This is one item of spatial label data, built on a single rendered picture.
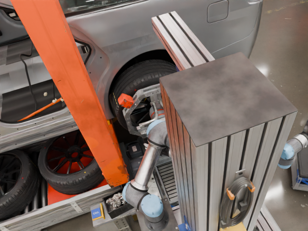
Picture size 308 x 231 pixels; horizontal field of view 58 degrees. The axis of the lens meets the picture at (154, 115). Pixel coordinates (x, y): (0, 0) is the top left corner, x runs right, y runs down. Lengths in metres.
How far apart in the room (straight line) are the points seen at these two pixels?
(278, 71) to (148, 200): 2.85
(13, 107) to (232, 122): 2.52
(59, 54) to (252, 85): 0.94
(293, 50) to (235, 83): 3.70
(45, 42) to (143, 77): 0.95
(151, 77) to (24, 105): 1.33
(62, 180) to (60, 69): 1.33
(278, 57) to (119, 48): 2.70
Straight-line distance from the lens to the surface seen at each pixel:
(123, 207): 2.22
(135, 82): 2.09
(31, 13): 1.30
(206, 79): 0.74
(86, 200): 2.58
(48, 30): 1.33
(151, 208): 1.62
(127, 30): 1.98
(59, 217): 2.76
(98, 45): 1.99
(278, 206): 2.83
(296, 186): 2.80
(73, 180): 2.51
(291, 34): 4.73
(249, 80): 0.74
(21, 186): 2.71
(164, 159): 2.81
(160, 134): 1.54
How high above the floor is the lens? 2.52
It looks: 48 degrees down
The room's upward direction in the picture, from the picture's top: 11 degrees counter-clockwise
